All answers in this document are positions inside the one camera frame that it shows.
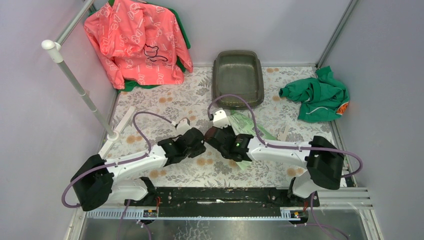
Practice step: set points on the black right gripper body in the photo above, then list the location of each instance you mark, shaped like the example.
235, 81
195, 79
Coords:
229, 130

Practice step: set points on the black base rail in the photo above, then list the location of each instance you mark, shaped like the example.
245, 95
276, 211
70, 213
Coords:
230, 202

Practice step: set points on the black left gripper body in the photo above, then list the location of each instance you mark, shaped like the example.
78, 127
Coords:
197, 142

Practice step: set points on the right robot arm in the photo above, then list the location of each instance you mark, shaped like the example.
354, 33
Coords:
322, 161

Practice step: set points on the grey plastic litter box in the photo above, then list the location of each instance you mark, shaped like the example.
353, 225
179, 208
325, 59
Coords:
238, 72

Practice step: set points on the white clothes rack pole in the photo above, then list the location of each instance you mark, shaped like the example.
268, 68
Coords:
113, 134

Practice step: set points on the green cat litter bag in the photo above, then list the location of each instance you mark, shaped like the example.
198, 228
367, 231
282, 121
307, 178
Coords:
242, 124

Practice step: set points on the pink hooded jacket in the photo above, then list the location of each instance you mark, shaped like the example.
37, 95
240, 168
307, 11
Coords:
139, 43

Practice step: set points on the crumpled green garment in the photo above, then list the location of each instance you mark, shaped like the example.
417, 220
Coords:
322, 98

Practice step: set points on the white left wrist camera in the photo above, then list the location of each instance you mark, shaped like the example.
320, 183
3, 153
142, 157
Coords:
183, 126

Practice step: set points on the beige bag sealing clip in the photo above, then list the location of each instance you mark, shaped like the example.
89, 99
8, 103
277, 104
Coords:
282, 136

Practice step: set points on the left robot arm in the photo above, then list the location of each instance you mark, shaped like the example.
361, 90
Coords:
99, 181

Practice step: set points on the floral patterned mat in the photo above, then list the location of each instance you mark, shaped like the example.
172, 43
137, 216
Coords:
162, 105

